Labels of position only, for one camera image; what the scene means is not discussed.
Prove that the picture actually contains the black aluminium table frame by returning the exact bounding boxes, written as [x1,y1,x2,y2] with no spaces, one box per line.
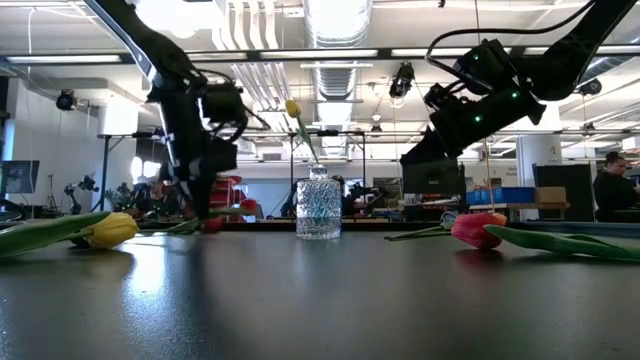
[0,219,640,236]

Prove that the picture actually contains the person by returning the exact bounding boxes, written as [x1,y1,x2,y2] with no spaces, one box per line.
[593,151,640,224]

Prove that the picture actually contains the black left wrist camera cable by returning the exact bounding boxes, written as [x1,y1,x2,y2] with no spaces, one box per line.
[199,67,272,147]

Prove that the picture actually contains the blue cut glass vase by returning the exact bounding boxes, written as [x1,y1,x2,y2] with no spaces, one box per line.
[301,182,337,236]

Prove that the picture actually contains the large dark computer monitor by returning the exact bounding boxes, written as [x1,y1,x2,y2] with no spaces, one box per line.
[402,159,466,197]

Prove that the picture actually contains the small dark computer monitor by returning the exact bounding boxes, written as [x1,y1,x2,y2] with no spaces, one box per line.
[0,159,41,196]

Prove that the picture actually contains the brown cardboard box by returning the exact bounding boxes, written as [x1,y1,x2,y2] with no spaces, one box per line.
[534,186,568,205]

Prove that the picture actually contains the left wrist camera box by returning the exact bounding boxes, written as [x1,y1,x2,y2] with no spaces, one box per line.
[199,82,249,129]

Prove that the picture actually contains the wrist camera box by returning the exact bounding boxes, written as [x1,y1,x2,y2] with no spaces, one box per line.
[199,82,249,129]
[452,38,519,96]

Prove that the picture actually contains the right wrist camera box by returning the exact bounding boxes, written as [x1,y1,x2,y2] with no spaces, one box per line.
[452,38,519,96]

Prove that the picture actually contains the black cabinet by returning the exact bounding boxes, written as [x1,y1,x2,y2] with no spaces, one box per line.
[532,163,595,224]

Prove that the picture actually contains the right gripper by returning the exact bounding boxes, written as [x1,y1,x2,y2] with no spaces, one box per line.
[399,87,546,169]

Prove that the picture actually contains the black overhead frame beam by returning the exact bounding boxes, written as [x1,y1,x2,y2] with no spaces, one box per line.
[0,46,640,65]

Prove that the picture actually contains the yellow artificial tulip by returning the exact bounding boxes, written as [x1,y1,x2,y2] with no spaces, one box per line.
[284,98,321,167]
[0,211,141,259]

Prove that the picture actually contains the thin hanging cord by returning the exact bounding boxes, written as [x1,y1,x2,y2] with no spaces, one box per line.
[473,0,496,214]

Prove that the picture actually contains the clear cut glass vase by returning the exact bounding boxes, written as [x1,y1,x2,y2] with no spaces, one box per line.
[295,164,343,241]

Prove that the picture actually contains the silver ventilation duct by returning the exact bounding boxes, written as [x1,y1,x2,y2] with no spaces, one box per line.
[302,0,374,159]

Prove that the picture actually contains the red tool cabinet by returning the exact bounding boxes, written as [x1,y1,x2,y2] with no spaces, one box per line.
[209,174,247,222]

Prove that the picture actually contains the red artificial tulip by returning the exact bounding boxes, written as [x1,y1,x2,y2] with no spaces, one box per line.
[451,212,640,263]

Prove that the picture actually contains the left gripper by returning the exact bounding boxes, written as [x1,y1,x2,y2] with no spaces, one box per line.
[149,82,239,221]

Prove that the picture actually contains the wooden background table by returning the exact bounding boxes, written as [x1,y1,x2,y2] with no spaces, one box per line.
[467,201,571,211]

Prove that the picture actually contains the blue storage bins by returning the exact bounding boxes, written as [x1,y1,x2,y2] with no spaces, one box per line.
[466,186,536,206]

